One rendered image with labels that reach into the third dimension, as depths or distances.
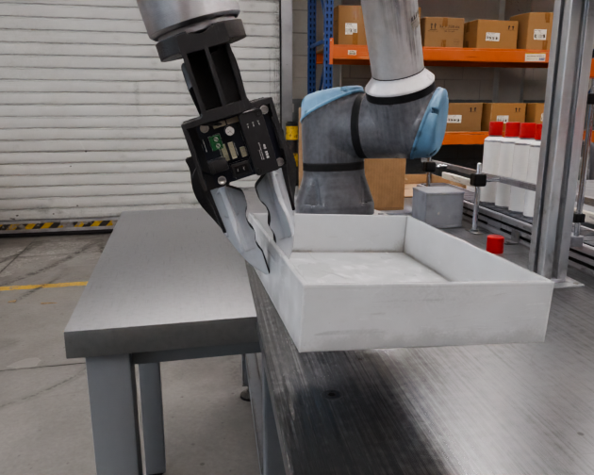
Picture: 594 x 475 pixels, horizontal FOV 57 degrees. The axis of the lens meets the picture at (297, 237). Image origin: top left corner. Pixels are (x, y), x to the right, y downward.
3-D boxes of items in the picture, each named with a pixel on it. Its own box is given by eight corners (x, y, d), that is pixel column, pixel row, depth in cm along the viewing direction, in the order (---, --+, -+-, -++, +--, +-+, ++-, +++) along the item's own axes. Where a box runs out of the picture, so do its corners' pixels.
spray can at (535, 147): (552, 220, 120) (563, 123, 115) (531, 220, 119) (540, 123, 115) (539, 215, 125) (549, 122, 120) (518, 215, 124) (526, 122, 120)
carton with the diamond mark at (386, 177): (404, 209, 148) (408, 106, 142) (316, 212, 144) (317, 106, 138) (371, 193, 177) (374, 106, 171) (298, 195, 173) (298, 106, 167)
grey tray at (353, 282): (544, 341, 44) (553, 282, 42) (299, 352, 39) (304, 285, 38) (404, 254, 69) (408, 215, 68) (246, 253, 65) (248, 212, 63)
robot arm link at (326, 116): (318, 159, 112) (316, 90, 109) (381, 159, 105) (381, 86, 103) (289, 164, 101) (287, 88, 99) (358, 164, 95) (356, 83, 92)
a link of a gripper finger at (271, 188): (288, 285, 46) (250, 182, 44) (279, 265, 52) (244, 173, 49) (322, 271, 46) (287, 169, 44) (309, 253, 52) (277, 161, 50)
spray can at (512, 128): (520, 208, 133) (529, 122, 128) (501, 209, 132) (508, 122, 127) (509, 204, 138) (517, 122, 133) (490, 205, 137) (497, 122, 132)
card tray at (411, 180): (466, 196, 184) (467, 184, 183) (391, 198, 180) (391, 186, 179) (431, 184, 213) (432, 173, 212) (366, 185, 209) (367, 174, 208)
